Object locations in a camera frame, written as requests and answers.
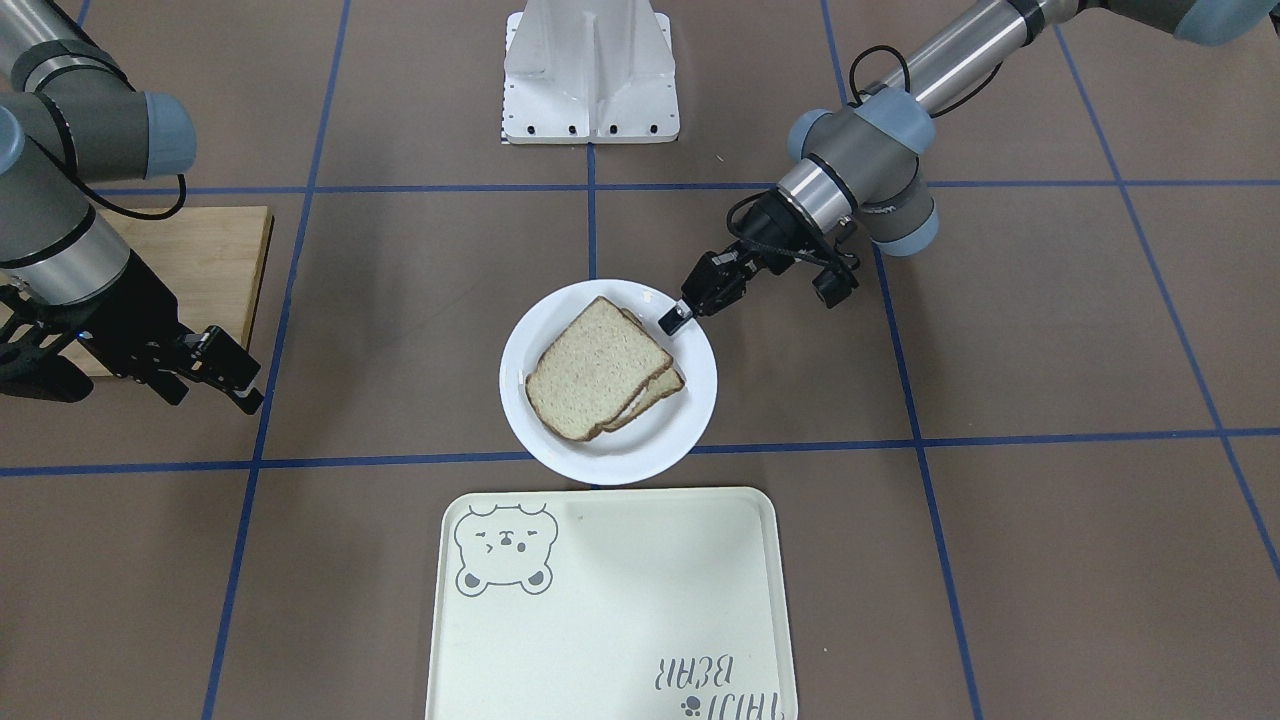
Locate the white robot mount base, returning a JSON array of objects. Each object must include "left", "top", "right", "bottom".
[{"left": 500, "top": 1, "right": 681, "bottom": 145}]

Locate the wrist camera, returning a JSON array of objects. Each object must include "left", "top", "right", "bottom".
[
  {"left": 810, "top": 218, "right": 861, "bottom": 309},
  {"left": 0, "top": 290, "right": 96, "bottom": 404}
]

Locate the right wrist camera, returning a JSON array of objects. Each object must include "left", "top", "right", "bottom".
[{"left": 0, "top": 290, "right": 96, "bottom": 404}]

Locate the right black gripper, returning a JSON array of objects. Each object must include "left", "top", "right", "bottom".
[{"left": 76, "top": 251, "right": 264, "bottom": 416}]

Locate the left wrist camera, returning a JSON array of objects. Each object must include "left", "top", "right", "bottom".
[{"left": 810, "top": 218, "right": 861, "bottom": 309}]

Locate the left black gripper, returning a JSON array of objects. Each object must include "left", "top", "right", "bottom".
[{"left": 658, "top": 192, "right": 824, "bottom": 336}]

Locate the cream bear serving tray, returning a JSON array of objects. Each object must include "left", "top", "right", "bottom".
[{"left": 424, "top": 487, "right": 799, "bottom": 719}]

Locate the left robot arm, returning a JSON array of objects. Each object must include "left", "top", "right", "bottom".
[{"left": 659, "top": 1, "right": 1092, "bottom": 334}]

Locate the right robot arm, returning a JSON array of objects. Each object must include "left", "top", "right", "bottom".
[{"left": 1, "top": 1, "right": 264, "bottom": 415}]

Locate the wooden cutting board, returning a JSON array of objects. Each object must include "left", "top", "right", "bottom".
[{"left": 3, "top": 200, "right": 273, "bottom": 347}]

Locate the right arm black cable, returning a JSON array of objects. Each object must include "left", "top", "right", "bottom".
[{"left": 29, "top": 100, "right": 189, "bottom": 223}]

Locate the white round plate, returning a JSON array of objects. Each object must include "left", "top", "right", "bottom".
[{"left": 498, "top": 279, "right": 718, "bottom": 486}]

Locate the bread slice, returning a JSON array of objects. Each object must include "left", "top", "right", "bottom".
[
  {"left": 525, "top": 296, "right": 685, "bottom": 442},
  {"left": 585, "top": 296, "right": 685, "bottom": 439}
]

